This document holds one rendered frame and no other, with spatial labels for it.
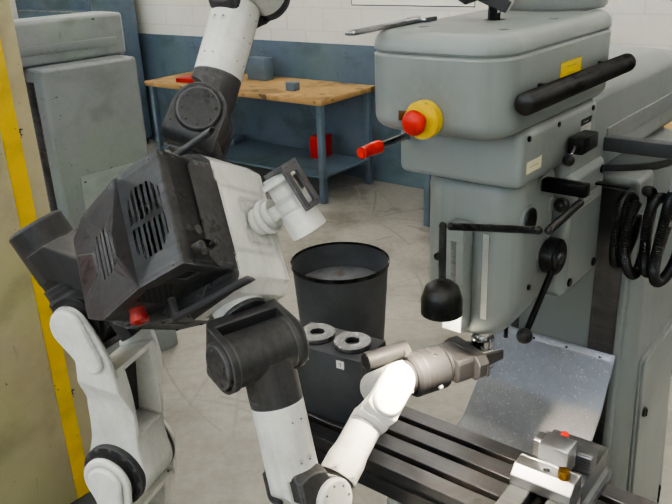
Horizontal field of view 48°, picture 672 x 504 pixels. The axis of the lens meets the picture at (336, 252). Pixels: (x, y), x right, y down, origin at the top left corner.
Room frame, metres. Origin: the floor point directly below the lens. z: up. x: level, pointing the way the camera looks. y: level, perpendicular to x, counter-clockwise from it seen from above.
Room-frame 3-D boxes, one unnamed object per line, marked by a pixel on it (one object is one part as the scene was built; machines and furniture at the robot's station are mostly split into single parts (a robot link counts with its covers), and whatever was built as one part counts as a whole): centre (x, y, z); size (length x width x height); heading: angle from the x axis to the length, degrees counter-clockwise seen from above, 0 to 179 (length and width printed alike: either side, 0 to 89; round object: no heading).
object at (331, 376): (1.63, 0.01, 1.04); 0.22 x 0.12 x 0.20; 58
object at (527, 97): (1.29, -0.43, 1.79); 0.45 x 0.04 x 0.04; 141
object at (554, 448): (1.25, -0.43, 1.05); 0.06 x 0.05 x 0.06; 52
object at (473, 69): (1.37, -0.30, 1.81); 0.47 x 0.26 x 0.16; 141
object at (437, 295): (1.18, -0.18, 1.45); 0.07 x 0.07 x 0.06
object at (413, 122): (1.16, -0.13, 1.76); 0.04 x 0.03 x 0.04; 51
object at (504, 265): (1.36, -0.30, 1.47); 0.21 x 0.19 x 0.32; 51
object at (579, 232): (1.51, -0.42, 1.47); 0.24 x 0.19 x 0.26; 51
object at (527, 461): (1.21, -0.39, 1.03); 0.12 x 0.06 x 0.04; 52
